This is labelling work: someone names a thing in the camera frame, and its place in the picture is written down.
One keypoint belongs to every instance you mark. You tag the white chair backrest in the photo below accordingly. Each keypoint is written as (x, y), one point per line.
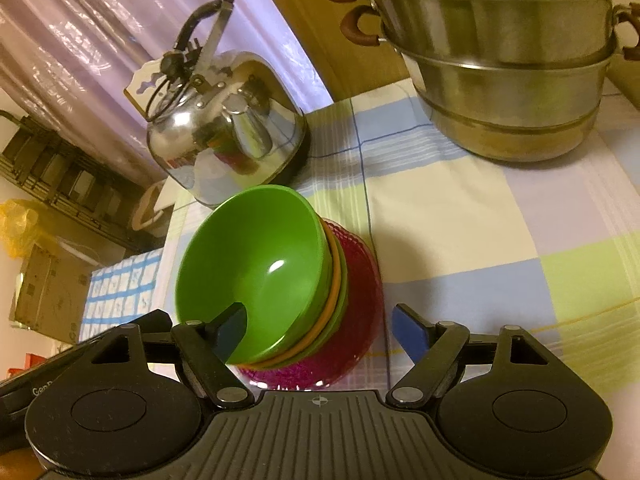
(142, 85)

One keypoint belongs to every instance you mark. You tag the sheer lilac curtain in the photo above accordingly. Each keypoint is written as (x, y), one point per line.
(75, 35)

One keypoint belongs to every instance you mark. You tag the green plastic bowl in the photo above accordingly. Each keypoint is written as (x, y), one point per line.
(250, 265)
(336, 312)

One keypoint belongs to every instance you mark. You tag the checkered pastel tablecloth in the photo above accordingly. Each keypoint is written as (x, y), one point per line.
(475, 240)

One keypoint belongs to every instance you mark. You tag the cardboard box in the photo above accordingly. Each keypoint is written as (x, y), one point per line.
(52, 290)

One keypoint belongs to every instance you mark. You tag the white stool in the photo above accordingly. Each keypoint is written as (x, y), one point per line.
(152, 207)

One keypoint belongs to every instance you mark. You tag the orange plastic bowl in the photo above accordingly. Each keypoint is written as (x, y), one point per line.
(341, 280)

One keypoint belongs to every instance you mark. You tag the wooden door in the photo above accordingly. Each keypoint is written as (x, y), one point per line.
(310, 25)

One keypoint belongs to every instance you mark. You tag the stainless steel steamer pot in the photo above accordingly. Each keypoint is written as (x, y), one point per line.
(505, 75)

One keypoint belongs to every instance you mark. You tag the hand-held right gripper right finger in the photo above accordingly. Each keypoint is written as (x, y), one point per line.
(407, 327)

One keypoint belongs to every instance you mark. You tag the yellow plastic bag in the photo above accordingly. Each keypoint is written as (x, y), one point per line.
(17, 227)

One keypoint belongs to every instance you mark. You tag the dark folding rack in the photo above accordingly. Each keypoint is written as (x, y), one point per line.
(65, 180)

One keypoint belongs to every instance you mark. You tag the large pink flower-pattern plate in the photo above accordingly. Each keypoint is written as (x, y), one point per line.
(300, 377)

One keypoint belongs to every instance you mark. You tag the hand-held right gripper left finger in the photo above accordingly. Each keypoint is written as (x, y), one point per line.
(236, 327)

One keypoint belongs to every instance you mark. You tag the stainless steel kettle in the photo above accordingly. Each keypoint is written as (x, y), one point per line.
(225, 150)

